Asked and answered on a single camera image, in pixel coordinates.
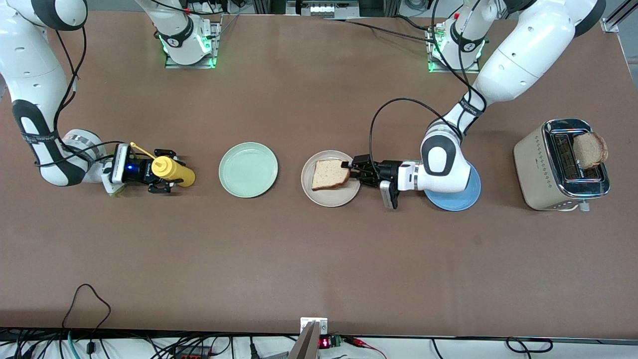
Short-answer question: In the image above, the yellow squeeze bottle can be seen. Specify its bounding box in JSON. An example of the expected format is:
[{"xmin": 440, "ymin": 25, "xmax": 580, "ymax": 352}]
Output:
[{"xmin": 131, "ymin": 142, "xmax": 196, "ymax": 188}]

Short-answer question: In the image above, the white bread slice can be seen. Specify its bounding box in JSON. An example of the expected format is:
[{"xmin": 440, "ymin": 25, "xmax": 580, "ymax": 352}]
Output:
[{"xmin": 312, "ymin": 159, "xmax": 352, "ymax": 191}]

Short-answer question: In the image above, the toasted brown bread slice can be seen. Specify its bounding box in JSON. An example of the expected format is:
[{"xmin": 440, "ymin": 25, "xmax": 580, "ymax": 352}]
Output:
[{"xmin": 572, "ymin": 132, "xmax": 609, "ymax": 170}]

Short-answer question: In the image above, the beige plate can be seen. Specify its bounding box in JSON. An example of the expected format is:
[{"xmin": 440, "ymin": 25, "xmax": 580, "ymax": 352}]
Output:
[{"xmin": 301, "ymin": 150, "xmax": 361, "ymax": 208}]

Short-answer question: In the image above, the blue plate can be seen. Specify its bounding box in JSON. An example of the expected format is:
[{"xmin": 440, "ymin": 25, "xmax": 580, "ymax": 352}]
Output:
[{"xmin": 423, "ymin": 162, "xmax": 482, "ymax": 212}]

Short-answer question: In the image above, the mint green plate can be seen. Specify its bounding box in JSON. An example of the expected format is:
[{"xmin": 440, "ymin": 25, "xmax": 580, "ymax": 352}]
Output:
[{"xmin": 219, "ymin": 142, "xmax": 279, "ymax": 199}]

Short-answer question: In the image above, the beige chrome toaster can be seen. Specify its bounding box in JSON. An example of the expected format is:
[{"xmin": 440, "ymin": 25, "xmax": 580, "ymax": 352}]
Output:
[{"xmin": 513, "ymin": 119, "xmax": 612, "ymax": 212}]

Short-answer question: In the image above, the grey control box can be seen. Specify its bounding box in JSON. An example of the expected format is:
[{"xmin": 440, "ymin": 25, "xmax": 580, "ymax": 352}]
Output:
[{"xmin": 286, "ymin": 0, "xmax": 360, "ymax": 18}]

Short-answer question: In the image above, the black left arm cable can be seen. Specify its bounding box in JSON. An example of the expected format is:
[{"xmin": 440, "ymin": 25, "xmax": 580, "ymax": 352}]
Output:
[{"xmin": 368, "ymin": 0, "xmax": 492, "ymax": 162}]

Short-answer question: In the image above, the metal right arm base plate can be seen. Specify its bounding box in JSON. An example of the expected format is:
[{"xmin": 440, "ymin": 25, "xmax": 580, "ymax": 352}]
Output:
[{"xmin": 164, "ymin": 14, "xmax": 223, "ymax": 69}]

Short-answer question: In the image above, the thin black looped cable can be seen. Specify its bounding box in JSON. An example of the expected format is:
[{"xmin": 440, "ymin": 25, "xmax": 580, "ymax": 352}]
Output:
[{"xmin": 62, "ymin": 284, "xmax": 112, "ymax": 331}]

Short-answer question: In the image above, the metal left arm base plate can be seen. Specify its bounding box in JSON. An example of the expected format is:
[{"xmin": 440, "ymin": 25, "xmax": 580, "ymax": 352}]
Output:
[{"xmin": 426, "ymin": 20, "xmax": 482, "ymax": 74}]

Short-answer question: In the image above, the black cable to base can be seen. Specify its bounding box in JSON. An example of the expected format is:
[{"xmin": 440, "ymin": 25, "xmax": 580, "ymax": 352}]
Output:
[{"xmin": 323, "ymin": 15, "xmax": 440, "ymax": 42}]

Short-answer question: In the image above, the red clip wire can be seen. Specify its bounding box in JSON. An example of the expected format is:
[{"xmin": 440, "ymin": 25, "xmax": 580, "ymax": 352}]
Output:
[{"xmin": 343, "ymin": 336, "xmax": 388, "ymax": 359}]

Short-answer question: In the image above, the grey aluminium camera post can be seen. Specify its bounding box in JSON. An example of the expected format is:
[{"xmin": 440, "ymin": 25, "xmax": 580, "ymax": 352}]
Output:
[{"xmin": 288, "ymin": 318, "xmax": 328, "ymax": 359}]

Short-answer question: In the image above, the long black coiled cable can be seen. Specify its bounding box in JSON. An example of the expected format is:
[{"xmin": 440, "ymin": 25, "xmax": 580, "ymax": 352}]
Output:
[{"xmin": 431, "ymin": 337, "xmax": 554, "ymax": 356}]

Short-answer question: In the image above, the aluminium frame bracket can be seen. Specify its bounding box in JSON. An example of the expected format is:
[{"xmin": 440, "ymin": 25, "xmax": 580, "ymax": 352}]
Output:
[{"xmin": 600, "ymin": 0, "xmax": 638, "ymax": 33}]

